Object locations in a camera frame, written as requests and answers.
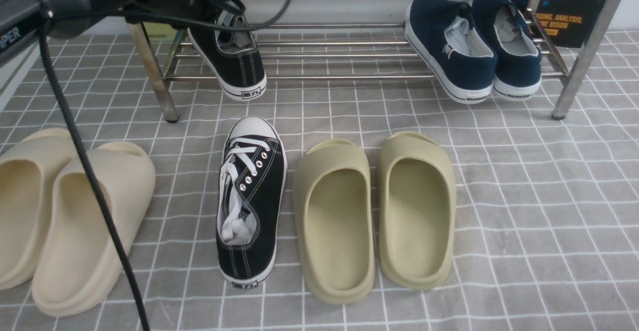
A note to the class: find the steel shoe rack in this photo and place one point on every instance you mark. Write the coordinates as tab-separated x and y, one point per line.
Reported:
161	77

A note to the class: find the navy sneaker right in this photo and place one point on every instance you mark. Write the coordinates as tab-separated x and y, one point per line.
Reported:
503	27

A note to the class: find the cream foam slide inner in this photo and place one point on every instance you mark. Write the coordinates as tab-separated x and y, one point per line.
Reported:
79	266

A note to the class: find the navy sneaker left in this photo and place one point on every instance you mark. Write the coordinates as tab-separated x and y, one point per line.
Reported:
444	34

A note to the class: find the olive foam slide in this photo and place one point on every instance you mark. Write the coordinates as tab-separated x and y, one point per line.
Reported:
333	220
417	199

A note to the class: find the navy sneaker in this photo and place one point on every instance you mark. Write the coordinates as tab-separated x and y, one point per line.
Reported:
503	27
444	34

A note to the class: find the black canvas sneaker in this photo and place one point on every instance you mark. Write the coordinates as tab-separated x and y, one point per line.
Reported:
234	58
252	180

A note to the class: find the olive foam slide right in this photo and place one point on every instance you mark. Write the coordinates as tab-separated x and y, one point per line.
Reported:
417	199

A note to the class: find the cream foam slide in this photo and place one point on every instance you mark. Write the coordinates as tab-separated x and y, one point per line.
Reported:
79	266
27	173

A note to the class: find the dark poster box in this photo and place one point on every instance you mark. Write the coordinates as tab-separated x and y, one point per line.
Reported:
567	22

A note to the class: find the cream foam slide outer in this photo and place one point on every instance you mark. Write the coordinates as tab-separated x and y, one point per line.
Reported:
27	173

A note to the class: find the olive foam slide left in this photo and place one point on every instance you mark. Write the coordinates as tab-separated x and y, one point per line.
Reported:
333	220

